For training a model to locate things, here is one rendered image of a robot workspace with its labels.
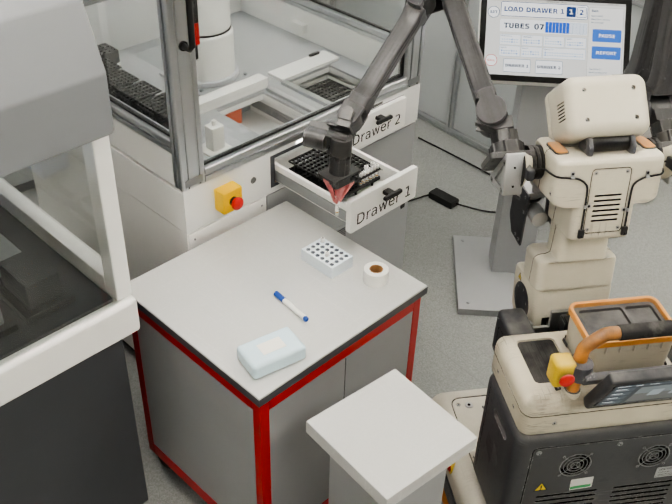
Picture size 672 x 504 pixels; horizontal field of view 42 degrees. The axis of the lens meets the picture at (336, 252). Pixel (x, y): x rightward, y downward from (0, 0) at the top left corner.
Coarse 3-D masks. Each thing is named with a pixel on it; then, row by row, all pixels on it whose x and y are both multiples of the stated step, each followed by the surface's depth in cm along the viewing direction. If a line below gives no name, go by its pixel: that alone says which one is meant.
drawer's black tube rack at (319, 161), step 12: (300, 156) 268; (312, 156) 268; (324, 156) 269; (300, 168) 263; (312, 168) 263; (324, 168) 263; (360, 168) 264; (312, 180) 263; (372, 180) 264; (348, 192) 258
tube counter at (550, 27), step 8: (536, 24) 301; (544, 24) 301; (552, 24) 301; (560, 24) 301; (568, 24) 301; (576, 24) 300; (584, 24) 300; (536, 32) 301; (544, 32) 301; (552, 32) 301; (560, 32) 301; (568, 32) 300; (576, 32) 300; (584, 32) 300
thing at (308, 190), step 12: (288, 156) 270; (360, 156) 272; (276, 168) 266; (288, 168) 273; (384, 168) 267; (276, 180) 268; (288, 180) 263; (300, 180) 259; (300, 192) 261; (312, 192) 257; (324, 192) 254; (360, 192) 265; (324, 204) 255; (336, 216) 254
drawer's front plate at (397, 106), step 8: (400, 96) 296; (384, 104) 291; (392, 104) 292; (400, 104) 295; (376, 112) 287; (384, 112) 291; (392, 112) 294; (400, 112) 297; (368, 120) 286; (376, 120) 289; (392, 120) 296; (400, 120) 299; (368, 128) 288; (384, 128) 295; (392, 128) 298; (360, 136) 287; (368, 136) 290; (376, 136) 294; (352, 144) 286; (360, 144) 289
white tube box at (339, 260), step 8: (320, 240) 251; (304, 248) 248; (312, 248) 248; (320, 248) 248; (328, 248) 248; (336, 248) 248; (304, 256) 248; (312, 256) 245; (320, 256) 245; (336, 256) 246; (344, 256) 246; (352, 256) 245; (312, 264) 247; (320, 264) 244; (328, 264) 242; (336, 264) 242; (344, 264) 244; (352, 264) 247; (328, 272) 242; (336, 272) 243
